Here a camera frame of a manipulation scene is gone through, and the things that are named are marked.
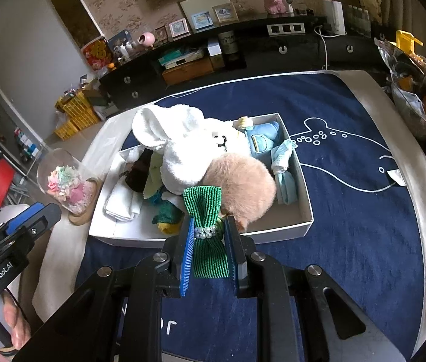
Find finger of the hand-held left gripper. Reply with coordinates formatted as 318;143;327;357
0;202;44;235
9;203;62;250

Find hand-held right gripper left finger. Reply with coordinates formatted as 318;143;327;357
11;215;196;362

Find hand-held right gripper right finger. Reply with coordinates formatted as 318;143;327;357
223;215;405;362

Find green ribbed bow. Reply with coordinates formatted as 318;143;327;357
183;186;232;280

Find white cardboard box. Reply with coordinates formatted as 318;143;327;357
88;112;314;249

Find green striped plush toy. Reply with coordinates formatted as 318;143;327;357
152;192;187;234

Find brown plush toy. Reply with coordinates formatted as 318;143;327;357
201;154;277;230

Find light green cloth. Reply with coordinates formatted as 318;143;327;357
143;153;166;198

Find white towel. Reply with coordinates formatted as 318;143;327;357
103;185;146;222

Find light blue cloth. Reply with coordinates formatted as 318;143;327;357
271;139;299;205

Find black cloth with pink trim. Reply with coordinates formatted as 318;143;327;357
124;150;156;193

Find white bear plush blue overalls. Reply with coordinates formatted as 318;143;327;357
198;116;286;159

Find white plush rabbit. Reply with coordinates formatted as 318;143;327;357
132;105;213;197

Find person's left hand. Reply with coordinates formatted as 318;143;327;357
3;290;33;350

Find glass dome with flowers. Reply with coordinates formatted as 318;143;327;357
36;148;102;227

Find glass door cabinet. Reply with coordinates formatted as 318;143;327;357
0;73;44;170

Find yellow plastic crates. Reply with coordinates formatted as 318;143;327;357
54;90;100;140

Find navy printed blanket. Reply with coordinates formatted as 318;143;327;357
75;71;424;360

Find red printed gift box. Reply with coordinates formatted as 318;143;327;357
81;37;112;69

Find wooden storage box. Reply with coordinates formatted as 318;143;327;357
162;58;214;85

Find black TV cabinet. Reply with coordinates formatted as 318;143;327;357
98;15;390;112

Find dark printed box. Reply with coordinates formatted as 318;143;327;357
108;30;132;55

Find stack of teal books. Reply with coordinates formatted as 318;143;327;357
158;47;208;69

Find black and white mug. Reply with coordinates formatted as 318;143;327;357
218;30;241;61

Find glass bowl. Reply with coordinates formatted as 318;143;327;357
388;64;426;140

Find white socket panel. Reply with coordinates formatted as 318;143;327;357
266;23;306;35

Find white canvas board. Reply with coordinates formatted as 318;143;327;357
180;0;232;21

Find white router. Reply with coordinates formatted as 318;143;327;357
322;0;346;36

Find row of small glass jars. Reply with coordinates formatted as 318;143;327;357
348;5;372;33

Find yellow plastic toy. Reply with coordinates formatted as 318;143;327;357
396;30;424;55

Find white power cable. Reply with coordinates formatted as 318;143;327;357
313;26;345;70

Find pink photo frame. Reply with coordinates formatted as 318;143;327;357
169;18;191;38

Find blue photo frame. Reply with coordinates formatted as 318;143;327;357
191;11;213;31

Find wooden photo frame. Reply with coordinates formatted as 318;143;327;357
213;3;238;23

